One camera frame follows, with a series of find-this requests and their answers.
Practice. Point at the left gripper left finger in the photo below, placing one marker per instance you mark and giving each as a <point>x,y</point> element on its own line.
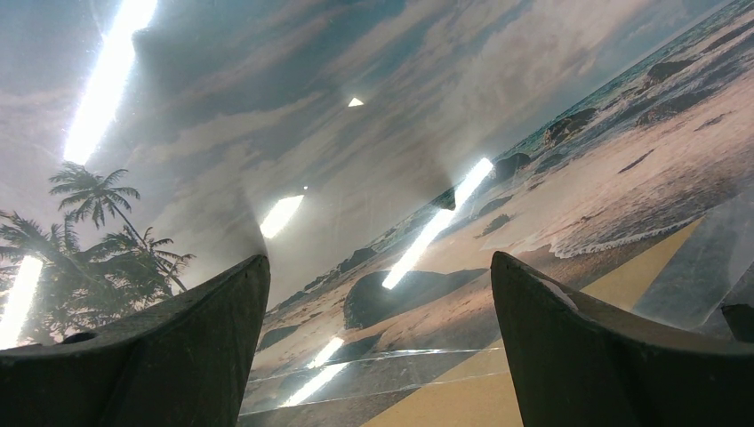
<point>182,362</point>

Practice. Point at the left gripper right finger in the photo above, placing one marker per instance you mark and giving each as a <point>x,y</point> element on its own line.
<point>577,361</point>

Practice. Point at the beach landscape photo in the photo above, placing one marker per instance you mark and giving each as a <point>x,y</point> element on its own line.
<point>147,146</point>

